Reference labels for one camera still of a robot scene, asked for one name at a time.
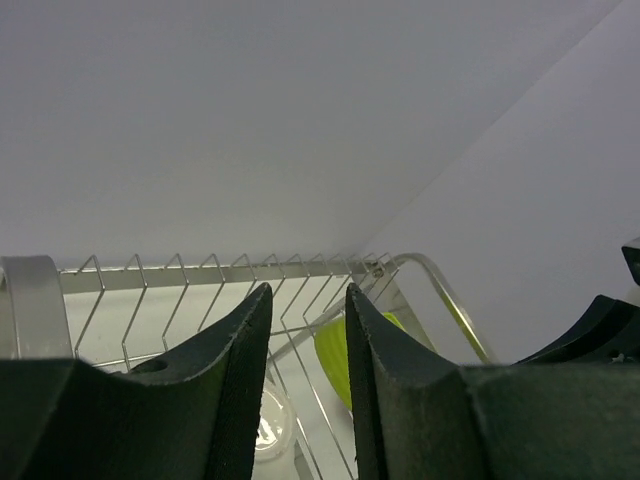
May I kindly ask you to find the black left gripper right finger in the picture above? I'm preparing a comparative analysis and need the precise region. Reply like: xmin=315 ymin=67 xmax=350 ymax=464
xmin=344 ymin=282 xmax=640 ymax=480

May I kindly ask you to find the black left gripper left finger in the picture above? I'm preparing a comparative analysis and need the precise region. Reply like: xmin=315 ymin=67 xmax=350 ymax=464
xmin=1 ymin=284 xmax=273 ymax=479

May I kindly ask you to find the stainless steel dish rack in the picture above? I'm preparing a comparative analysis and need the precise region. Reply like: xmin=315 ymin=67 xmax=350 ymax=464
xmin=1 ymin=253 xmax=495 ymax=479

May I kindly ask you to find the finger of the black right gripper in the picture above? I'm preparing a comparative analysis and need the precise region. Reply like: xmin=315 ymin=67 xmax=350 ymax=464
xmin=518 ymin=295 xmax=639 ymax=365

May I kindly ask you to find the green square bowl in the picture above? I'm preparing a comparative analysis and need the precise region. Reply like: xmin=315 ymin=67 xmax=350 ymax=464
xmin=314 ymin=298 xmax=417 ymax=427

